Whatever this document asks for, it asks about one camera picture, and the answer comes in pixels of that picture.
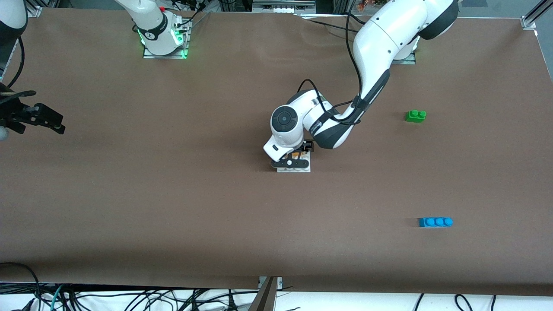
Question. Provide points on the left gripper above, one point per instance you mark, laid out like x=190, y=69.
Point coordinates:
x=307, y=147

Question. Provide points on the yellow two-stud block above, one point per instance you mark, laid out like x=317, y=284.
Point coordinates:
x=294, y=154

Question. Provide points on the white studded base plate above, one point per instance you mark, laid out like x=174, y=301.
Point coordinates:
x=298, y=170

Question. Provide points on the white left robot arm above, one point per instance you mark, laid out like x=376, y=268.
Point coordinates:
x=389, y=34

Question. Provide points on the green two-stud block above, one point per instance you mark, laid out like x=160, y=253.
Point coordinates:
x=416, y=116

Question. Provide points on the blue three-stud block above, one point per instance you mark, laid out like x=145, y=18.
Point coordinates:
x=434, y=222

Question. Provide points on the brown table cloth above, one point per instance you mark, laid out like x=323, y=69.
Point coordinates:
x=216, y=216

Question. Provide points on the white power strip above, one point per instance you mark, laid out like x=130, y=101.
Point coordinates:
x=281, y=8

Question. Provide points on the orange clutter item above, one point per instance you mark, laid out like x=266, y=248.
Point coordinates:
x=369, y=3

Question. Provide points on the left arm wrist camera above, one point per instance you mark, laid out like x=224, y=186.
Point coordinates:
x=289, y=163

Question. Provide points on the silver metal bracket plate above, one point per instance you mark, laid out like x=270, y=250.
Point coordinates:
x=278, y=281

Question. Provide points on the dark grey metal post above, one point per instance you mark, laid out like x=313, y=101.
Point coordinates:
x=263, y=300

